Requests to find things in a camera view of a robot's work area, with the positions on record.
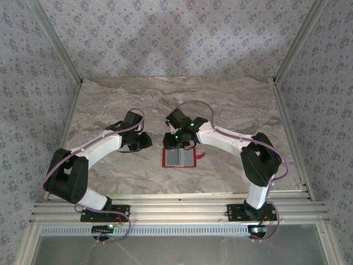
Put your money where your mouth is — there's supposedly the red card holder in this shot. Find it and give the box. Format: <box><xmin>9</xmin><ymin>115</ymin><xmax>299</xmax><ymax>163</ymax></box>
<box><xmin>161</xmin><ymin>147</ymin><xmax>206</xmax><ymax>169</ymax></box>

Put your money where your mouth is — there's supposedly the aluminium side rail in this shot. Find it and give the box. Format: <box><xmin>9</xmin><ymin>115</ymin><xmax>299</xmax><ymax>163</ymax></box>
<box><xmin>272</xmin><ymin>79</ymin><xmax>314</xmax><ymax>201</ymax></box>
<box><xmin>41</xmin><ymin>79</ymin><xmax>83</xmax><ymax>202</ymax></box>

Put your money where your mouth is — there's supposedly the narrow aluminium rail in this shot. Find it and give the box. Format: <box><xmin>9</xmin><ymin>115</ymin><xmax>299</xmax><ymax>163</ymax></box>
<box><xmin>48</xmin><ymin>192</ymin><xmax>311</xmax><ymax>204</ymax></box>

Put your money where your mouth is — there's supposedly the grey slotted cable duct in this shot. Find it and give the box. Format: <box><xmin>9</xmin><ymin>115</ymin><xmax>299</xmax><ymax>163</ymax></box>
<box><xmin>40</xmin><ymin>225</ymin><xmax>250</xmax><ymax>237</ymax></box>

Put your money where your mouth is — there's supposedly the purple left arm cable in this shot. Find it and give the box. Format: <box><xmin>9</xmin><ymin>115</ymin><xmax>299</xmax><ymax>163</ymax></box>
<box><xmin>37</xmin><ymin>107</ymin><xmax>147</xmax><ymax>246</ymax></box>

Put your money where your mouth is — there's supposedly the wide aluminium base beam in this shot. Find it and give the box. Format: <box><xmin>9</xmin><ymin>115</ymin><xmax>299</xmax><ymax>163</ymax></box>
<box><xmin>29</xmin><ymin>202</ymin><xmax>330</xmax><ymax>225</ymax></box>

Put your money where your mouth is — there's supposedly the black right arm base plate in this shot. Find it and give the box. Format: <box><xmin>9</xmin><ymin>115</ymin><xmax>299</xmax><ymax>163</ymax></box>
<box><xmin>226</xmin><ymin>203</ymin><xmax>277</xmax><ymax>221</ymax></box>

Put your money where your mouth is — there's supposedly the aluminium corner post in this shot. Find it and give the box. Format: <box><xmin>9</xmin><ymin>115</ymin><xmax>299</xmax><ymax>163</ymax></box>
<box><xmin>27</xmin><ymin>0</ymin><xmax>83</xmax><ymax>85</ymax></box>
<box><xmin>272</xmin><ymin>0</ymin><xmax>330</xmax><ymax>85</ymax></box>

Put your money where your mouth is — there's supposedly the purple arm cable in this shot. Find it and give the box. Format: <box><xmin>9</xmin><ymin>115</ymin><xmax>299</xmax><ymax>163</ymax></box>
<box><xmin>37</xmin><ymin>107</ymin><xmax>147</xmax><ymax>246</ymax></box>
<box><xmin>176</xmin><ymin>99</ymin><xmax>290</xmax><ymax>243</ymax></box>

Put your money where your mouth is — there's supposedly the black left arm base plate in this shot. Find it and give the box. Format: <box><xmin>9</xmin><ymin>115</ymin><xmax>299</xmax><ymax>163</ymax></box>
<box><xmin>80</xmin><ymin>204</ymin><xmax>131</xmax><ymax>223</ymax></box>

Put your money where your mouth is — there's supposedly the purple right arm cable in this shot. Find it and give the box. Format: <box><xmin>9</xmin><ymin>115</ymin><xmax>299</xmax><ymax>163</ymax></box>
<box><xmin>176</xmin><ymin>99</ymin><xmax>290</xmax><ymax>243</ymax></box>

